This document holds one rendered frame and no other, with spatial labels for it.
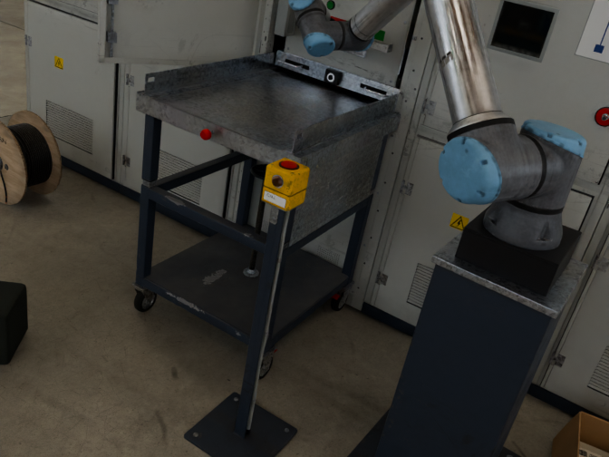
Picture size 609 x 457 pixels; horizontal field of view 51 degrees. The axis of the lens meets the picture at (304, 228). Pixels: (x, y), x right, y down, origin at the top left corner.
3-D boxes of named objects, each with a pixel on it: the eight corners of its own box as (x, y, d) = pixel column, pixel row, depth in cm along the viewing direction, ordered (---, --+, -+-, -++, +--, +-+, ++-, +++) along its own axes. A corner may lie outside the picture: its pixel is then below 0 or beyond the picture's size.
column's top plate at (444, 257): (585, 270, 170) (588, 264, 169) (555, 319, 145) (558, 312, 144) (475, 224, 184) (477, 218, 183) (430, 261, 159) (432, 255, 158)
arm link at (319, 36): (346, 42, 197) (335, 8, 200) (314, 41, 191) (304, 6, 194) (333, 59, 205) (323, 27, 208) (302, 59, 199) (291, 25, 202)
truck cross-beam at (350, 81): (395, 105, 231) (400, 89, 228) (274, 64, 252) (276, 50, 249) (401, 102, 235) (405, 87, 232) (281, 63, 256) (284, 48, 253)
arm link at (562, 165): (579, 206, 151) (606, 137, 143) (528, 213, 143) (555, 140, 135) (532, 179, 163) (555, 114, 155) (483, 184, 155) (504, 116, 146)
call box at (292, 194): (286, 213, 153) (294, 174, 148) (260, 201, 156) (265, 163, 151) (304, 203, 159) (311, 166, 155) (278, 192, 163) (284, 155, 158)
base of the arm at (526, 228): (565, 232, 162) (580, 197, 157) (550, 260, 147) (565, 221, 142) (494, 207, 170) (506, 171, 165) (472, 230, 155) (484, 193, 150)
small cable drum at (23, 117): (64, 205, 300) (64, 125, 281) (24, 218, 283) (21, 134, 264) (12, 176, 317) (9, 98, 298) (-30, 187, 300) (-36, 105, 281)
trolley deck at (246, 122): (298, 177, 176) (302, 157, 173) (135, 110, 201) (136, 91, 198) (397, 130, 230) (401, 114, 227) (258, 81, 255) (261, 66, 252)
